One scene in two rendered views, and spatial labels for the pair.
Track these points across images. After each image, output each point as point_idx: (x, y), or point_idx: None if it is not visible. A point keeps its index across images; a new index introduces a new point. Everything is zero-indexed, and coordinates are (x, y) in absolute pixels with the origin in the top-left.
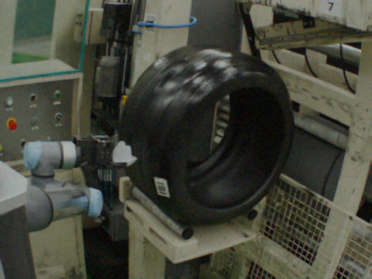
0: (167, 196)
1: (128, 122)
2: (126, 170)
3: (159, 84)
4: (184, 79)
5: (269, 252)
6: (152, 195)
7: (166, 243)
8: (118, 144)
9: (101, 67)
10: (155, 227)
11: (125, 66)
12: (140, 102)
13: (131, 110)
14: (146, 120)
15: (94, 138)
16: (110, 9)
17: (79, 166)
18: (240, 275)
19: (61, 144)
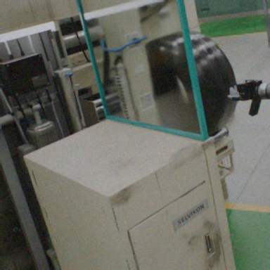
0: (239, 101)
1: (215, 83)
2: (214, 117)
3: (210, 53)
4: (214, 43)
5: None
6: (233, 110)
7: (227, 145)
8: (233, 88)
9: (48, 136)
10: (216, 148)
11: (58, 121)
12: (213, 67)
13: (212, 76)
14: (225, 70)
15: (250, 81)
16: (27, 66)
17: (259, 99)
18: None
19: (262, 88)
